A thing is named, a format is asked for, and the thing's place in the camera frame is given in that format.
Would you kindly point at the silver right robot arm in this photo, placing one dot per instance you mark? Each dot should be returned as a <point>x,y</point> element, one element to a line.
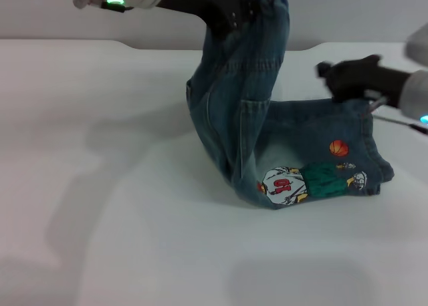
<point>416,89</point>

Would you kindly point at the blue denim shorts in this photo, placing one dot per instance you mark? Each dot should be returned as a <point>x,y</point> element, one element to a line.
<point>240,102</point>

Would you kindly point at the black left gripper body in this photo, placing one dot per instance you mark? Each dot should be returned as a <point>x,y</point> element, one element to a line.
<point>207,5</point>

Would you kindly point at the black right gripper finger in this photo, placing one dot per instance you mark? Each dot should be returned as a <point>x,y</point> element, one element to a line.
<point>323,70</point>

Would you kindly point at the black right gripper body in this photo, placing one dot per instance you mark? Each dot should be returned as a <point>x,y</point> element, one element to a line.
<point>361,79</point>

